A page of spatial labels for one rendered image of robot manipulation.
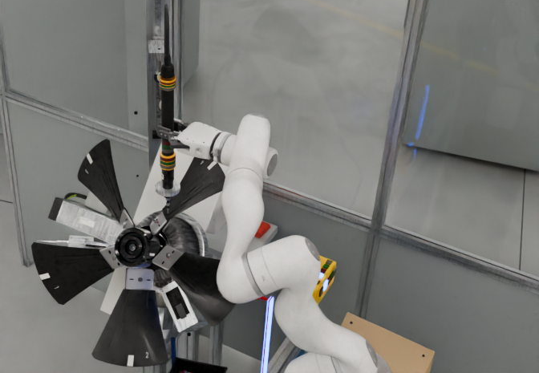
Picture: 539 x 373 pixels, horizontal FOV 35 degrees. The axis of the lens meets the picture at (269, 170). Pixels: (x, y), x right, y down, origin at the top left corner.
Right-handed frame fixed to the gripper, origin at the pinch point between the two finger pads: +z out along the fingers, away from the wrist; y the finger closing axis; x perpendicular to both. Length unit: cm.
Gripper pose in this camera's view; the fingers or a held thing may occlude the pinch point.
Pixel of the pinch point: (168, 128)
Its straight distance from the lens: 235.9
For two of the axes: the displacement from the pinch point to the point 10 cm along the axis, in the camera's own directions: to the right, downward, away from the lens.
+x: 0.7, -8.1, -5.9
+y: 4.5, -5.0, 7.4
